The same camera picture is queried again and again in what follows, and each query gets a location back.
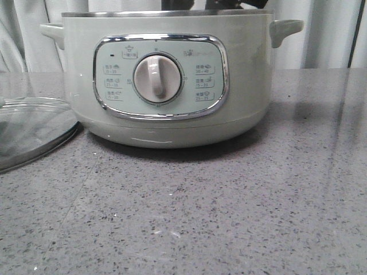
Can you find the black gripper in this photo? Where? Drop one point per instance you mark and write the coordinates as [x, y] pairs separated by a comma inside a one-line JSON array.
[[175, 5]]

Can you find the pale green electric cooking pot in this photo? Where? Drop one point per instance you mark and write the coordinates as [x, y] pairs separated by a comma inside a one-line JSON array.
[[224, 56]]

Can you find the glass lid with steel rim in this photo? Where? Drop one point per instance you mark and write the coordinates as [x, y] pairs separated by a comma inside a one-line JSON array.
[[33, 126]]

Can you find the beige timer dial knob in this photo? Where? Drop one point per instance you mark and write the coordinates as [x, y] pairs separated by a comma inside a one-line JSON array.
[[157, 78]]

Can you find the white curtain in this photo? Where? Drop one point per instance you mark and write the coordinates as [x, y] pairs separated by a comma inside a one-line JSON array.
[[334, 34]]

